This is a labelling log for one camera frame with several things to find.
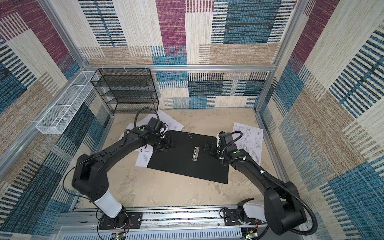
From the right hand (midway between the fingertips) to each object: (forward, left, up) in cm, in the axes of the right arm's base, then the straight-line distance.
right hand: (208, 152), depth 85 cm
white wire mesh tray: (+6, +71, +24) cm, 76 cm away
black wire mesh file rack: (+48, +56, +8) cm, 74 cm away
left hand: (+4, +20, +3) cm, 20 cm away
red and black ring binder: (+3, +12, -10) cm, 16 cm away
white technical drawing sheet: (+13, -30, -10) cm, 35 cm away
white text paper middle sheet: (+29, +54, -10) cm, 63 cm away
